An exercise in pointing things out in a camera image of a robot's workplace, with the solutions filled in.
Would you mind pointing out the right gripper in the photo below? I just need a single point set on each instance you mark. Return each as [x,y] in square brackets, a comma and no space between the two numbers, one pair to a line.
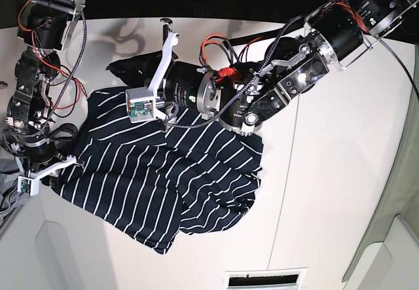
[42,151]

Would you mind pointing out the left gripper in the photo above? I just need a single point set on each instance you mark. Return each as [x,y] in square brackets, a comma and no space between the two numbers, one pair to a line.
[182,84]

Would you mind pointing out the navy white striped t-shirt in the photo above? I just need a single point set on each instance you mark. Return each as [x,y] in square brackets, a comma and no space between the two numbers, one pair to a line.
[152,184]

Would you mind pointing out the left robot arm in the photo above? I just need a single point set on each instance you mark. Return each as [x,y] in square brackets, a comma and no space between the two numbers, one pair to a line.
[241,90]

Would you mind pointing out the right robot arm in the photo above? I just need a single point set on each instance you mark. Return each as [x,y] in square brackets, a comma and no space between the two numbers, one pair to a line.
[46,27]

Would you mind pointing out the grey cloth pile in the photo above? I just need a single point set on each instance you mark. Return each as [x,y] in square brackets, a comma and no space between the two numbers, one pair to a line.
[10,197]

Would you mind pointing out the white floor vent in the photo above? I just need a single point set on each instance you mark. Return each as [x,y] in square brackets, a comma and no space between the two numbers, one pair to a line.
[265,279]

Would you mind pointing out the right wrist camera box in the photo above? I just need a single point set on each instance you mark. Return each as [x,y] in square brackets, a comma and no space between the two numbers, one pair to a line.
[28,185]

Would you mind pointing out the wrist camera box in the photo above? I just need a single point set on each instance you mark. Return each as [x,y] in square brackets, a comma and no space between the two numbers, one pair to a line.
[140,104]
[28,185]

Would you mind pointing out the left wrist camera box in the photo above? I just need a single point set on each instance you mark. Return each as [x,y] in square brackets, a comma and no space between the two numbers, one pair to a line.
[140,104]

